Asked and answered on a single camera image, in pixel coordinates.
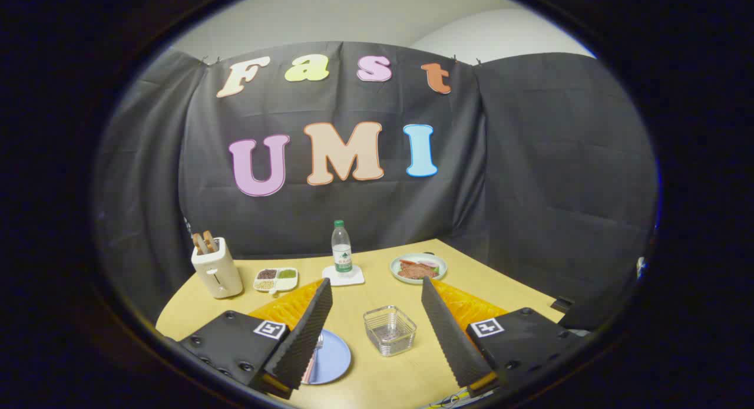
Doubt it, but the pale green plate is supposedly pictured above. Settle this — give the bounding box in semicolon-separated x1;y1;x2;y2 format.
390;253;448;285

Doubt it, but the cream toaster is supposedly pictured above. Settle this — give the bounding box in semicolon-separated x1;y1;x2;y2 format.
191;237;244;299

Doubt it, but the blue plate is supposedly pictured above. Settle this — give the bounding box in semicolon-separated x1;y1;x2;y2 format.
300;329;352;386

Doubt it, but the white divided snack dish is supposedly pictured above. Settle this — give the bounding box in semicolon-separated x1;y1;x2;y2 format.
253;267;299;294

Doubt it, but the red sausage food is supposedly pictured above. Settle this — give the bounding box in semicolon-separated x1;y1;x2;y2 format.
398;259;440;279

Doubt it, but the metal wire basket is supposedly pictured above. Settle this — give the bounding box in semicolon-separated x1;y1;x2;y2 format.
363;305;418;357

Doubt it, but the white square coaster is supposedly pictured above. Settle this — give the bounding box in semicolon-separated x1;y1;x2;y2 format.
322;265;365;287

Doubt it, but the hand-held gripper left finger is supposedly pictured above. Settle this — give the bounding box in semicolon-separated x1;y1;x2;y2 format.
177;278;334;400

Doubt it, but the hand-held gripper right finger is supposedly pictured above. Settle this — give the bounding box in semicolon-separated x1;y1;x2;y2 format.
421;276;590;398

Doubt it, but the clear water bottle green label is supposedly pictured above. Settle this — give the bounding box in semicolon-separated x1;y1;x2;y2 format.
331;220;353;275

